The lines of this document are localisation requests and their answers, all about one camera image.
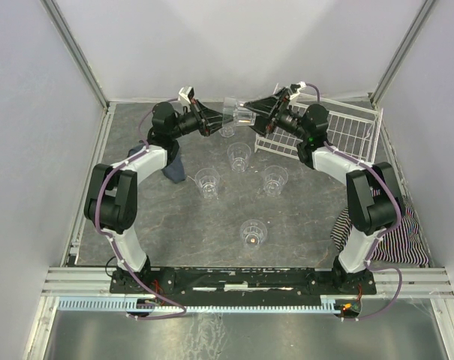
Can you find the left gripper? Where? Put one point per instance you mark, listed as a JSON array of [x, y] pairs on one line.
[[201, 120]]

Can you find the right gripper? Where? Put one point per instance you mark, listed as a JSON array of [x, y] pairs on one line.
[[276, 114]]

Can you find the clear cup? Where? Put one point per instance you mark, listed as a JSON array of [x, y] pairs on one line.
[[253, 233], [239, 154], [236, 114], [228, 130], [274, 179], [207, 181]]

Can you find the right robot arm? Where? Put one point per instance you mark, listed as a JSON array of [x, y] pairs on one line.
[[374, 200]]

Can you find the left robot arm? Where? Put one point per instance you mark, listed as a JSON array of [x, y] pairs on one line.
[[111, 201]]

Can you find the dark blue cloth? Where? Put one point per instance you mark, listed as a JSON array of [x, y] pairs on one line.
[[145, 162]]

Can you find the striped cloth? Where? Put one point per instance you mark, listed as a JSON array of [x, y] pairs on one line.
[[403, 245]]

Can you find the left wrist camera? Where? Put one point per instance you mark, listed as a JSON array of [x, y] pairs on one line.
[[186, 95]]

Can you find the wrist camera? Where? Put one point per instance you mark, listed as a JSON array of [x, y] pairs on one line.
[[186, 95], [295, 90]]

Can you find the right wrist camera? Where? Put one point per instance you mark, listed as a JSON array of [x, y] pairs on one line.
[[295, 90]]

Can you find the white wire dish rack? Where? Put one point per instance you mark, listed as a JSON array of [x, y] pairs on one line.
[[353, 129]]

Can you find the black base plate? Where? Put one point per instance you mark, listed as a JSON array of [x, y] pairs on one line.
[[255, 286]]

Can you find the blue cable duct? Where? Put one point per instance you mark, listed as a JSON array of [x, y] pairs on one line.
[[132, 305]]

